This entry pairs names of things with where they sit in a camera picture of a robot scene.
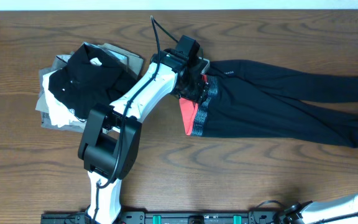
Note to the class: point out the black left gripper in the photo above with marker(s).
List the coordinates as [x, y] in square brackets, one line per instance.
[199, 93]

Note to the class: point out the black leggings with red waistband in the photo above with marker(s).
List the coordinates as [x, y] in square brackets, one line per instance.
[248, 99]

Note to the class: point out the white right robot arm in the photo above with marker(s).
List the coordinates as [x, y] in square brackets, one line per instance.
[340, 211]

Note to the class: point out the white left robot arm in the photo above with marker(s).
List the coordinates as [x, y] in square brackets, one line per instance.
[110, 141]

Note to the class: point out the black polo shirt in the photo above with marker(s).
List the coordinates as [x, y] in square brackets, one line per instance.
[113, 76]

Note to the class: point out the white t-shirt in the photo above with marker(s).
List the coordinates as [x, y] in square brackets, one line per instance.
[57, 112]

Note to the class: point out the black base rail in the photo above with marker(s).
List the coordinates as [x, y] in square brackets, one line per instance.
[262, 217]

